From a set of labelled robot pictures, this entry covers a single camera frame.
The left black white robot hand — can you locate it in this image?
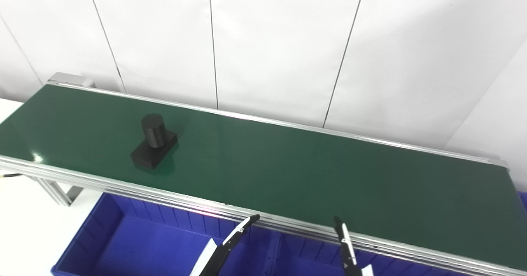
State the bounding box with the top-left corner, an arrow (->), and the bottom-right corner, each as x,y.
190,214 -> 261,276

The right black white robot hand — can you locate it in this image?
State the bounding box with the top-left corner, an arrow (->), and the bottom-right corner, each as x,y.
333,216 -> 374,276

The black cylinder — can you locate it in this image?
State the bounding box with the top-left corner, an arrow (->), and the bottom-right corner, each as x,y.
131,113 -> 179,170

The green conveyor belt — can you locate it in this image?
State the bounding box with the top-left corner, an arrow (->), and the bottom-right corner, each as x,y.
0,84 -> 527,271
0,80 -> 527,276

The aluminium conveyor support leg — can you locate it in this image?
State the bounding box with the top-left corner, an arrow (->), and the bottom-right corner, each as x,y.
28,176 -> 84,207

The grey conveyor motor box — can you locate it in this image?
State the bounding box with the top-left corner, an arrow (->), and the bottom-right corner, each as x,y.
47,72 -> 96,89

